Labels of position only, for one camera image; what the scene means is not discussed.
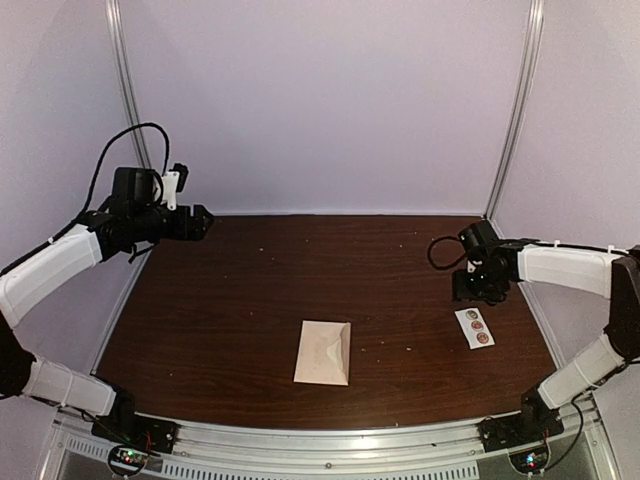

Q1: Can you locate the left aluminium frame post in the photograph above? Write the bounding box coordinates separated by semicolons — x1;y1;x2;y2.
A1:
105;0;151;170

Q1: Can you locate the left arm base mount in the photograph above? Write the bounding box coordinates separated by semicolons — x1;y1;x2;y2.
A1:
82;413;178;478

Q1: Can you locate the cream envelope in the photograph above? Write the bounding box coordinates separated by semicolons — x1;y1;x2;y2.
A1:
293;320;352;387

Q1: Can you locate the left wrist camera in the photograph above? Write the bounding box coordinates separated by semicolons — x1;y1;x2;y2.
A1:
161;163;189;211

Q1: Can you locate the sticker strip with seals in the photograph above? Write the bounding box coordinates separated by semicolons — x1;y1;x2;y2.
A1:
455;308;495;350

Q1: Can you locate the left black braided cable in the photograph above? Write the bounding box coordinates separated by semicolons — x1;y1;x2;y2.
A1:
49;122;172;241

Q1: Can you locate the right aluminium frame post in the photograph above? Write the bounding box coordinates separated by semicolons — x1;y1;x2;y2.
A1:
484;0;545;220

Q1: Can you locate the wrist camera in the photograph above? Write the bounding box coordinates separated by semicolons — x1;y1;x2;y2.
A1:
458;225;485;271
161;163;189;211

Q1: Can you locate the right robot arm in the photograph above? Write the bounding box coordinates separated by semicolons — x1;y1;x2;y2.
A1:
451;220;639;442

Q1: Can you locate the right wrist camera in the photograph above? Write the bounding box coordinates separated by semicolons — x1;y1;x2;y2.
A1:
458;225;485;271

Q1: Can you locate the aluminium frame post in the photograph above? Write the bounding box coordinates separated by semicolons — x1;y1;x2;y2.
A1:
484;0;545;220
105;0;151;170

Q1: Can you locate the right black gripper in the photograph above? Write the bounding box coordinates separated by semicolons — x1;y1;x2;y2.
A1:
453;265;505;302

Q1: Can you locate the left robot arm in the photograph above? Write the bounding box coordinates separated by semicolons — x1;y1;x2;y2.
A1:
1;163;214;444

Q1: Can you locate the right black camera cable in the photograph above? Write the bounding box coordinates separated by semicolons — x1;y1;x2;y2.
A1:
427;235;471;272

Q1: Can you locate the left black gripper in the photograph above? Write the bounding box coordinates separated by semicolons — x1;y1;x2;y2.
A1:
132;205;214;243

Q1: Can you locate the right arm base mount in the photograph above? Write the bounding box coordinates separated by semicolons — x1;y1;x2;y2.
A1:
477;414;564;477

